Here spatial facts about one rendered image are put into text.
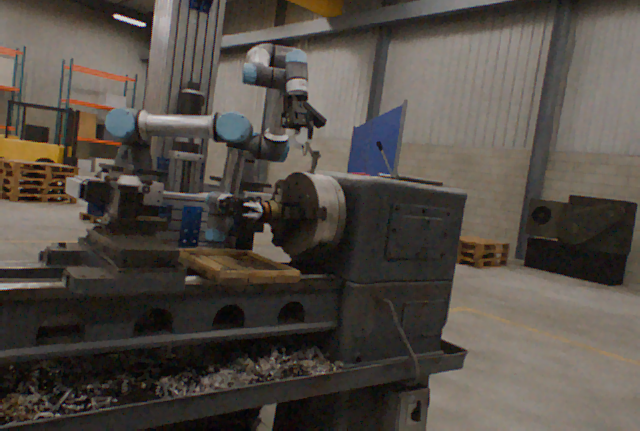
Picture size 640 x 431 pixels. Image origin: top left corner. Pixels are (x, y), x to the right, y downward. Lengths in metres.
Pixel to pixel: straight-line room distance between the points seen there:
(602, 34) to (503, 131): 2.65
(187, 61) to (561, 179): 10.29
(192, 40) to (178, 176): 0.63
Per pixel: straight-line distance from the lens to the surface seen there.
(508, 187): 12.46
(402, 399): 2.14
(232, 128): 1.96
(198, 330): 1.64
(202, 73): 2.52
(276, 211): 1.80
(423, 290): 2.13
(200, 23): 2.54
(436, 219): 2.11
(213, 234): 2.01
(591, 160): 11.89
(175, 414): 1.54
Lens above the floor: 1.23
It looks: 3 degrees down
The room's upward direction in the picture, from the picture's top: 8 degrees clockwise
